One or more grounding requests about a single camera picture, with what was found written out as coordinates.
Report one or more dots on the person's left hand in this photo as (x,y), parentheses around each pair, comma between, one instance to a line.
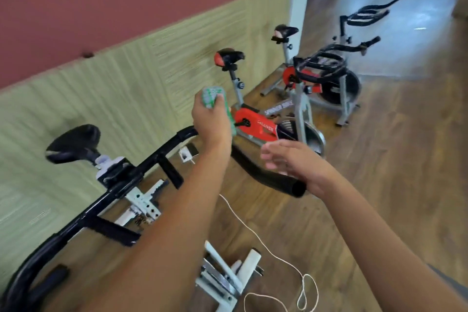
(213,129)

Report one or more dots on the person's right hand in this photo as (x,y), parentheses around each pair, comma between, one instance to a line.
(303,162)

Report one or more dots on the green checkered cleaning cloth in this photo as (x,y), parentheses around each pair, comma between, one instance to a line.
(213,96)

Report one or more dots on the person's right forearm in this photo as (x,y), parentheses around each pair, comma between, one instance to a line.
(395,249)

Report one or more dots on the person's left forearm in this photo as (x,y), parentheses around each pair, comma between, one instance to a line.
(161,242)

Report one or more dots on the red and grey spin bike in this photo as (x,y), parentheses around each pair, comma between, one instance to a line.
(344,89)
(256,124)

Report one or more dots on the white power socket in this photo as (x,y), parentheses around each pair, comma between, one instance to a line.
(187,154)

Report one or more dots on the black round fixture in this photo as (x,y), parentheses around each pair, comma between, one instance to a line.
(88,53)

